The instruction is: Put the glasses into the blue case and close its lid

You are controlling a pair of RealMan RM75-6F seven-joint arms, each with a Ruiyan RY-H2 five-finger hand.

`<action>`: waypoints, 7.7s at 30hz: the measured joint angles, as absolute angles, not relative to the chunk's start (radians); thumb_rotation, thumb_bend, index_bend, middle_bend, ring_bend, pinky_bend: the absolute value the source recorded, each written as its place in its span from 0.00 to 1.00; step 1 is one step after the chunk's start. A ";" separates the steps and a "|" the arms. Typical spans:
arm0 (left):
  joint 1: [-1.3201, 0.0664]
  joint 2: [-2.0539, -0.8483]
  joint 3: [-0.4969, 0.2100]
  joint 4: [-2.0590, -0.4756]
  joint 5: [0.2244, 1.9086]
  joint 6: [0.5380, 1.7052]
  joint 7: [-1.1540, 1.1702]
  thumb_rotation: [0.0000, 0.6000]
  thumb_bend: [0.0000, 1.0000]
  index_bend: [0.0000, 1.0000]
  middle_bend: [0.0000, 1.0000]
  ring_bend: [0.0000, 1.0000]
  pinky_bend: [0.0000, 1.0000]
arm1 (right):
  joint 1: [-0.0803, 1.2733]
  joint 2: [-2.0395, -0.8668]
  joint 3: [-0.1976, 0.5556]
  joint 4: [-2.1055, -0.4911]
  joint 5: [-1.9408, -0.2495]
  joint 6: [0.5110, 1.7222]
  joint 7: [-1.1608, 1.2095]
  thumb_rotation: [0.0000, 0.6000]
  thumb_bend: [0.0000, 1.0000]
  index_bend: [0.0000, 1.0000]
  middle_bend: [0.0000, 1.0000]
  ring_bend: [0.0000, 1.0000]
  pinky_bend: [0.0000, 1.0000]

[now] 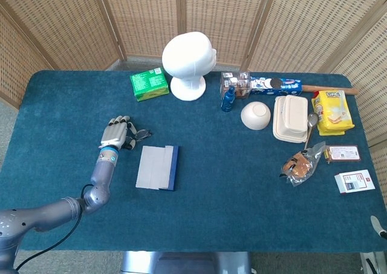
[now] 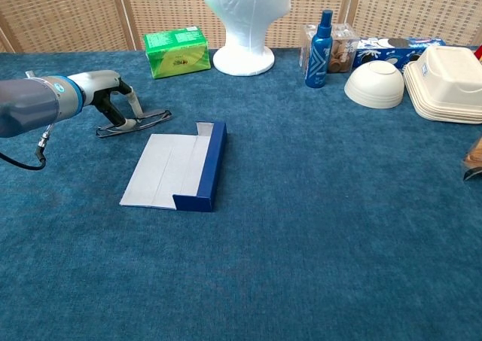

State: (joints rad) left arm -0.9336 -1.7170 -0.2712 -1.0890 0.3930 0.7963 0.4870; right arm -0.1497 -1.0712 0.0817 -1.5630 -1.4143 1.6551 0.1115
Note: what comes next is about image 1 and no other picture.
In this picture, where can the white printed card box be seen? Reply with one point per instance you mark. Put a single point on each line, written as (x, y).
(353, 181)

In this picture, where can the blue and white glasses case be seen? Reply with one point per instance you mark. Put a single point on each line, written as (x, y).
(154, 168)

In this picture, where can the metal spoon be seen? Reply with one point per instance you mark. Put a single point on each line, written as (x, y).
(313, 119)

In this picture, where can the bread in clear bag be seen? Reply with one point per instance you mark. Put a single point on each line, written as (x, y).
(299, 166)

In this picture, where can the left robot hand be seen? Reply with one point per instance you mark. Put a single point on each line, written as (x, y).
(115, 133)

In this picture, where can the clear plastic cookie box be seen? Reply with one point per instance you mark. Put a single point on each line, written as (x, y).
(239, 83)

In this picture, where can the small beige pulp lunch box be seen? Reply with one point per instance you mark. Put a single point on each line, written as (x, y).
(296, 112)

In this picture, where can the stack of white trays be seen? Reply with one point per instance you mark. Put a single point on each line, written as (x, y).
(279, 129)

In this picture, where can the yellow snack bag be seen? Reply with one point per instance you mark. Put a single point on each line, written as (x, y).
(332, 113)

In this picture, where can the blue spray bottle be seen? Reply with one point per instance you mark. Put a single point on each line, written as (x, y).
(228, 101)

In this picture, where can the white foam mannequin head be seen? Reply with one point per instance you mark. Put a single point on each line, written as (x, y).
(187, 56)

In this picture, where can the green cardboard box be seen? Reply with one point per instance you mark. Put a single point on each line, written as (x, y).
(149, 83)

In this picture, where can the white upturned bowl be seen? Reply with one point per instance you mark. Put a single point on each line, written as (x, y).
(255, 115)

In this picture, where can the thin-framed eyeglasses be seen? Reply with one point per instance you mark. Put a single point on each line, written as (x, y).
(142, 134)

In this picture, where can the blue table cloth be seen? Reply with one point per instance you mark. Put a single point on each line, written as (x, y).
(211, 165)

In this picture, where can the wooden rolling pin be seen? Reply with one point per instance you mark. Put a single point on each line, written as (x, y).
(308, 88)

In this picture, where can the grey robot torso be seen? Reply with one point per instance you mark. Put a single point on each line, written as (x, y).
(187, 263)

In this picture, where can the woven bamboo folding screen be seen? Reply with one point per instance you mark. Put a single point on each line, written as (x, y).
(60, 29)

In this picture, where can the brown packet with white label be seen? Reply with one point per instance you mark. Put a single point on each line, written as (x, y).
(344, 153)

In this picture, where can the blue sandwich cookie box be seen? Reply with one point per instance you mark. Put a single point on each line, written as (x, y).
(287, 88)

